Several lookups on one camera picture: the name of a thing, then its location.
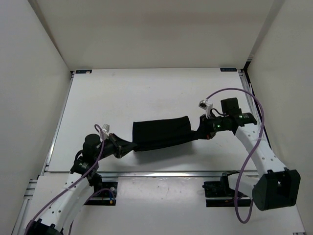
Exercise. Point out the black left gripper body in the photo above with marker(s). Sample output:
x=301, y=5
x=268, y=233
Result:
x=112, y=146

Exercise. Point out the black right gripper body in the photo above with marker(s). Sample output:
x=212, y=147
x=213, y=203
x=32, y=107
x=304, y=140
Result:
x=219, y=124

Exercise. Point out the black skirt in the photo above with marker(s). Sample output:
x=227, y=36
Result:
x=159, y=134

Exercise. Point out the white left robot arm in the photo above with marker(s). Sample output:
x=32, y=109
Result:
x=58, y=214

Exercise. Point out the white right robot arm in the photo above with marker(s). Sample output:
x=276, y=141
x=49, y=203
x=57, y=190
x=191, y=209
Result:
x=276, y=186

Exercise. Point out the right blue corner label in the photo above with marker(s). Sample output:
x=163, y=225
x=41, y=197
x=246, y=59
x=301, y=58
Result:
x=228, y=69

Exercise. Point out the blue corner label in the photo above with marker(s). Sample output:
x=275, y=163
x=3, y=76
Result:
x=228, y=69
x=83, y=71

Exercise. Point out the left blue corner label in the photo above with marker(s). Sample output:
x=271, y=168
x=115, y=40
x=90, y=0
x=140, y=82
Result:
x=83, y=71

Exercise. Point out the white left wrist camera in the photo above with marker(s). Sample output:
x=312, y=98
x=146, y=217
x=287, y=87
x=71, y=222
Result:
x=105, y=131

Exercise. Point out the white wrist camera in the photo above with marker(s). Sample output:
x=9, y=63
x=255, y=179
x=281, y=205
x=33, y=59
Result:
x=207, y=106
x=105, y=131

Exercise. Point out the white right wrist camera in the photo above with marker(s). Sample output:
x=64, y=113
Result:
x=207, y=106

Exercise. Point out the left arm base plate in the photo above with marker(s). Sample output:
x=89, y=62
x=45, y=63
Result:
x=105, y=192

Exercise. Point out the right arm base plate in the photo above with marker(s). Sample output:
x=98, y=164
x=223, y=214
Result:
x=218, y=193

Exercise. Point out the aluminium front rail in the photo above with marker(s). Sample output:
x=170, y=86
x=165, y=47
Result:
x=164, y=174

